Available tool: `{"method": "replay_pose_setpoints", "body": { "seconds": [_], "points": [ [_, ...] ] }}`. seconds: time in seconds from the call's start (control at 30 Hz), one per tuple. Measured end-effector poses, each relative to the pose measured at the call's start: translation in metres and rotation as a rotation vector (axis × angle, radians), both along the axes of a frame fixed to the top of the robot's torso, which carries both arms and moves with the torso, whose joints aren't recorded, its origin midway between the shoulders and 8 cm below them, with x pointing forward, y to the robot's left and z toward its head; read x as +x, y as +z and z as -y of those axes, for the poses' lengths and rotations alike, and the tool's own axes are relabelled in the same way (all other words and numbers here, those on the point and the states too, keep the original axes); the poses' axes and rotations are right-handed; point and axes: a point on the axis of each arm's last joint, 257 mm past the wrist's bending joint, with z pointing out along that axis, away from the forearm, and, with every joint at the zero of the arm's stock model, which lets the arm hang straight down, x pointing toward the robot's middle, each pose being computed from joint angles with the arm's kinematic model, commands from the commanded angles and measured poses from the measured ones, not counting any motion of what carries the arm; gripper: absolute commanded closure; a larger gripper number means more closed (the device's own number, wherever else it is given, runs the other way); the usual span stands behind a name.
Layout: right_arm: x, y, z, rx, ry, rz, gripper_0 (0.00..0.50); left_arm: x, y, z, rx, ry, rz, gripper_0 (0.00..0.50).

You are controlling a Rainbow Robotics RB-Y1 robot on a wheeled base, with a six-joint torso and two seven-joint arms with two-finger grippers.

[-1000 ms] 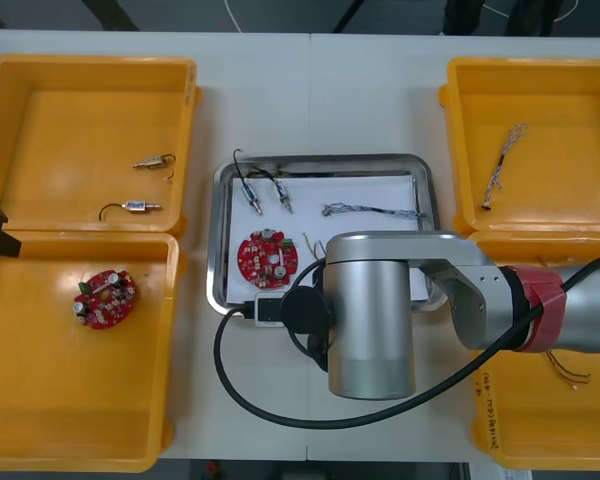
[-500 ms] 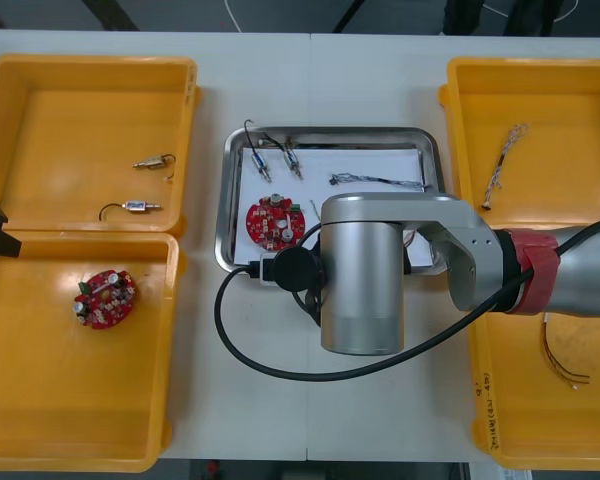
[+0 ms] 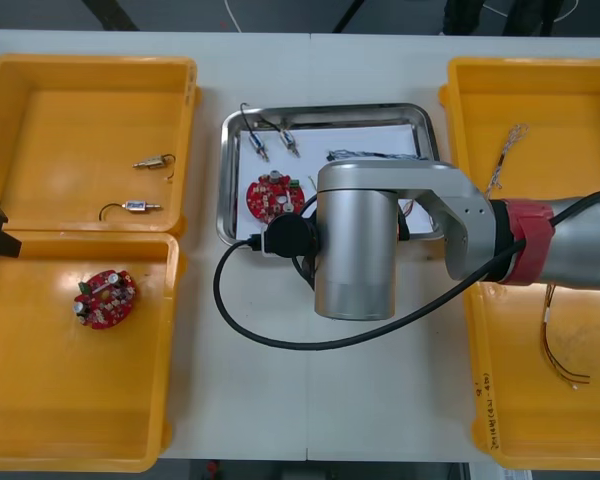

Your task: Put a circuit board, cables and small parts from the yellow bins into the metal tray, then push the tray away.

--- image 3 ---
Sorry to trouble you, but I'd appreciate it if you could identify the yellow-orange plastic bin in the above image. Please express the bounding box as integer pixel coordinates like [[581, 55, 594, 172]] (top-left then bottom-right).
[[438, 56, 600, 206], [0, 230, 187, 474], [463, 279, 600, 471], [0, 53, 204, 235]]

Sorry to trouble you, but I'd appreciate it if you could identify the red loose wire harness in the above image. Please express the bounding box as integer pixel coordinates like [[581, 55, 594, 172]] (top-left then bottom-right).
[[538, 284, 592, 392]]

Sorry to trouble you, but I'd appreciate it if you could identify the person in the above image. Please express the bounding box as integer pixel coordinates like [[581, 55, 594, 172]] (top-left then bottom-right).
[[442, 0, 567, 37]]

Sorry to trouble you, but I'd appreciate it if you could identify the blue-white twisted wire harness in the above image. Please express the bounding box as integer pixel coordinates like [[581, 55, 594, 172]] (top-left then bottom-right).
[[327, 148, 429, 162]]

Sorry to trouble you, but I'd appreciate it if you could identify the black stand leg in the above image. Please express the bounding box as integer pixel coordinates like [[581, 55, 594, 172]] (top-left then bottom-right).
[[332, 0, 365, 32]]

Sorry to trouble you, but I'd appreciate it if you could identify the red black wire harness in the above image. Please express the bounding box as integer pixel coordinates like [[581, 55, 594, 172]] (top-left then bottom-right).
[[397, 197, 439, 234]]

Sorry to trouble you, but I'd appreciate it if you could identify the blue label solenoid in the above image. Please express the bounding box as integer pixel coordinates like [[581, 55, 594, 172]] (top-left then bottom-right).
[[257, 117, 301, 159], [239, 102, 271, 162]]

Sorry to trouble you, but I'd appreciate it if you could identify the grey twisted wire harness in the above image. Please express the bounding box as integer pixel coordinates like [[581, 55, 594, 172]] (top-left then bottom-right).
[[482, 123, 530, 194]]

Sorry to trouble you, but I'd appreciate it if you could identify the metal solenoid with black cable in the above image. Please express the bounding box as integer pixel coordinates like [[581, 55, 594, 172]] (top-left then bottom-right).
[[98, 199, 165, 221], [132, 152, 176, 184]]

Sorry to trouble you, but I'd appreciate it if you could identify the steel tray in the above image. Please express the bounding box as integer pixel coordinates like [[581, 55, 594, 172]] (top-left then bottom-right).
[[215, 102, 442, 247]]

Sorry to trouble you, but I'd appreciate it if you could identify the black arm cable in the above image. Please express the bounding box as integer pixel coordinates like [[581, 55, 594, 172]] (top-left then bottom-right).
[[213, 185, 600, 351]]

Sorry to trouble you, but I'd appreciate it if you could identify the white floor cable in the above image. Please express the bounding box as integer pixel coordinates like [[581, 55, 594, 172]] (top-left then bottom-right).
[[223, 0, 245, 32]]

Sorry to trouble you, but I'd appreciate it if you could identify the round red circuit board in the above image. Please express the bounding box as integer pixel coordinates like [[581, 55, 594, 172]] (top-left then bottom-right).
[[73, 269, 140, 331], [245, 169, 306, 224]]

